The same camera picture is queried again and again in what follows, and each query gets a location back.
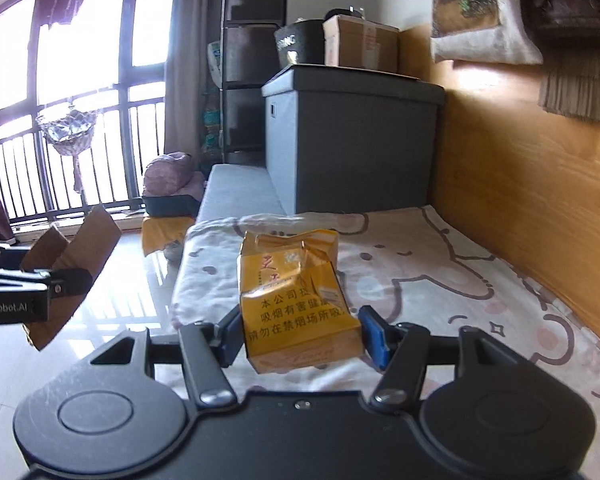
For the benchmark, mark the black balcony railing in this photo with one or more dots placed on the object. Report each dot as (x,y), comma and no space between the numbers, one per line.
(122,160)

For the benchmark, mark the beige curtain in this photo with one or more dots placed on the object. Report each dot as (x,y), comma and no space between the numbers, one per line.
(185,60)

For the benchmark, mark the stack of plastic bottles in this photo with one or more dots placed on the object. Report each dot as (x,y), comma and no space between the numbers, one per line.
(212,120)

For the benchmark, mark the hanging net basket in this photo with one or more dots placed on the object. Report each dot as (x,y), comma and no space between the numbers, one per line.
(70,132)

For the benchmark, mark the yellow cigarette packet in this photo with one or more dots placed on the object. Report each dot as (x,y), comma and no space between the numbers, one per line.
(295,310)

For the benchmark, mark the grey mattress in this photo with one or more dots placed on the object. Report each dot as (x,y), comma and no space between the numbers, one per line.
(235,192)

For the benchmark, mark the brown cardboard box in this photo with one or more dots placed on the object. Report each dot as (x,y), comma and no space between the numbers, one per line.
(360,45)

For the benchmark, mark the beige picture pillow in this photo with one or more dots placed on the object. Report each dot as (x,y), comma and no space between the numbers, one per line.
(500,35)

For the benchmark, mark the torn brown cardboard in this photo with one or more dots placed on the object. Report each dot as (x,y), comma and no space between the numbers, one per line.
(90,240)

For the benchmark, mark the brown fringed mat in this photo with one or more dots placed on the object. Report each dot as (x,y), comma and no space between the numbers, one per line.
(577,90)

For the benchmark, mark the printed cartoon blanket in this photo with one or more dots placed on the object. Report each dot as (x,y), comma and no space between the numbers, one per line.
(430,270)

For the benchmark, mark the white plastic packet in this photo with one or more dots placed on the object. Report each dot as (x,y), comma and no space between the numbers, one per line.
(216,65)

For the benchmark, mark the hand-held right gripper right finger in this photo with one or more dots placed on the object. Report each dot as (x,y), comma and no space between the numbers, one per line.
(375,340)

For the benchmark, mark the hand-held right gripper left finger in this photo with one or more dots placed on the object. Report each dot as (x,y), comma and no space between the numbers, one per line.
(230,340)

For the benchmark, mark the black drawer tower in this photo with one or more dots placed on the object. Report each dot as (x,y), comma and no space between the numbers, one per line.
(252,50)

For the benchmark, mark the pink cloth bundle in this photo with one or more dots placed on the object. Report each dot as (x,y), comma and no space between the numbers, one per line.
(170,172)

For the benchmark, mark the grey storage box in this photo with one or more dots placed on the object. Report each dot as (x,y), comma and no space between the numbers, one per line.
(360,150)

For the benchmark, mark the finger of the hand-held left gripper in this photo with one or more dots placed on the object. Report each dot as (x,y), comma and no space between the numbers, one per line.
(65,282)
(0,257)

